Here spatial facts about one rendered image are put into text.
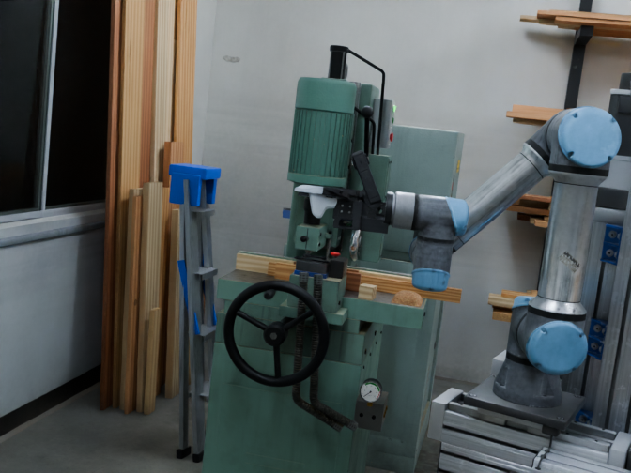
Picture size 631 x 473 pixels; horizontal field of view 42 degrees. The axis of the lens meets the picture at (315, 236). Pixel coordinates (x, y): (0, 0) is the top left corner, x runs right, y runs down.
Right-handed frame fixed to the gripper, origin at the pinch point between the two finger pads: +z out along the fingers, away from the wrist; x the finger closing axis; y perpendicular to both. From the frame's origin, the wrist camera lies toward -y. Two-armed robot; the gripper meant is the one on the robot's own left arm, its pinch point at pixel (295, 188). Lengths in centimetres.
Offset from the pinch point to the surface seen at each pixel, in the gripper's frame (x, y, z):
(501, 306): 249, 33, -95
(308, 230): 75, 8, -1
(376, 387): 59, 49, -25
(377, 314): 63, 29, -23
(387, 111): 99, -34, -21
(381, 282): 77, 20, -24
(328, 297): 54, 25, -9
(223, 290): 69, 28, 22
